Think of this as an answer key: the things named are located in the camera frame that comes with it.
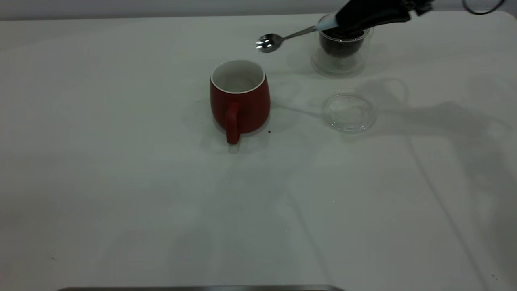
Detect metal spoon light blue handle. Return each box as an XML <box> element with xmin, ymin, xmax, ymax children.
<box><xmin>256</xmin><ymin>21</ymin><xmax>340</xmax><ymax>53</ymax></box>

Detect clear glass lid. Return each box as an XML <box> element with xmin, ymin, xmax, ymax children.
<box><xmin>322</xmin><ymin>92</ymin><xmax>377</xmax><ymax>133</ymax></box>

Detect clear double-wall glass cup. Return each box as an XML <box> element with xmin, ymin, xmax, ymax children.
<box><xmin>310</xmin><ymin>13</ymin><xmax>374</xmax><ymax>78</ymax></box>

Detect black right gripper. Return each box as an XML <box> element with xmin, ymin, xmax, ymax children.
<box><xmin>335</xmin><ymin>0</ymin><xmax>435</xmax><ymax>32</ymax></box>

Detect red ceramic mug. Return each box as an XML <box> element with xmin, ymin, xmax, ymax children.
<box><xmin>210</xmin><ymin>60</ymin><xmax>271</xmax><ymax>145</ymax></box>

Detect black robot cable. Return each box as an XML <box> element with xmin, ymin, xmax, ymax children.
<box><xmin>462</xmin><ymin>0</ymin><xmax>505</xmax><ymax>15</ymax></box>

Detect dark brown tea pieces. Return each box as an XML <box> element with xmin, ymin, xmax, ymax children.
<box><xmin>320</xmin><ymin>27</ymin><xmax>365</xmax><ymax>57</ymax></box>

